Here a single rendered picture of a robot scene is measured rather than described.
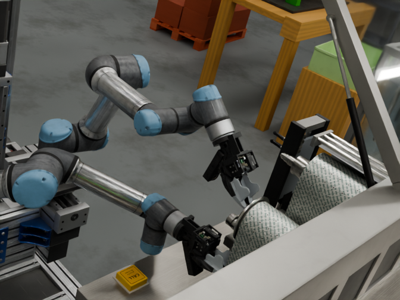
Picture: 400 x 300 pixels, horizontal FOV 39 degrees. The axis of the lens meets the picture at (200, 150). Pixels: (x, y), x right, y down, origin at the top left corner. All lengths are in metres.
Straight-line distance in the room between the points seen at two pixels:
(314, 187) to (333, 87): 3.02
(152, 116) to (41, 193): 0.40
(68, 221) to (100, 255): 1.01
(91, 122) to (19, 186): 0.57
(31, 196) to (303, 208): 0.79
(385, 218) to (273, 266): 0.28
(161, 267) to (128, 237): 1.53
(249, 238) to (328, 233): 0.65
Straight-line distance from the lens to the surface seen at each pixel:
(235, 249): 1.58
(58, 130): 2.19
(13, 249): 2.37
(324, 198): 1.65
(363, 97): 1.10
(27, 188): 1.69
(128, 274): 1.79
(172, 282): 1.83
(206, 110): 1.58
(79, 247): 3.26
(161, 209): 1.71
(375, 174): 1.62
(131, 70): 1.93
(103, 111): 2.10
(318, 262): 0.83
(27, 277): 2.76
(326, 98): 4.67
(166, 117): 1.59
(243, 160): 1.57
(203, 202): 3.85
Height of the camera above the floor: 2.13
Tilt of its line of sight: 29 degrees down
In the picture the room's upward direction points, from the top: 16 degrees clockwise
